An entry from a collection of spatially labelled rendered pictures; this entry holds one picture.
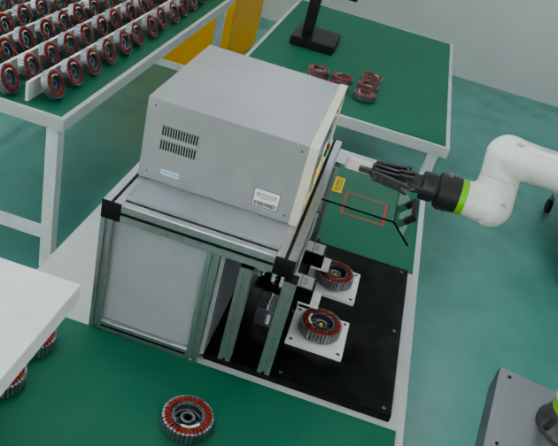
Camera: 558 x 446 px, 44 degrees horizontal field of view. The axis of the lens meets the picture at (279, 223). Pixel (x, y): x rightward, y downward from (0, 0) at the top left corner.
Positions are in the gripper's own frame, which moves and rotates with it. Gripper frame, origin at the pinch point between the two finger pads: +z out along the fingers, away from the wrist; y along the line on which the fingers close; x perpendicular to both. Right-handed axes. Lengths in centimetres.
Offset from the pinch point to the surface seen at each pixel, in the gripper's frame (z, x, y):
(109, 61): 116, -39, 110
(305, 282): 4.1, -25.5, -21.0
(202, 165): 33.8, 1.9, -28.4
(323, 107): 12.5, 14.2, -4.6
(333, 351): -8.0, -39.5, -26.4
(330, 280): -2.4, -36.2, -1.6
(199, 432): 15, -39, -65
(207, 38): 132, -91, 327
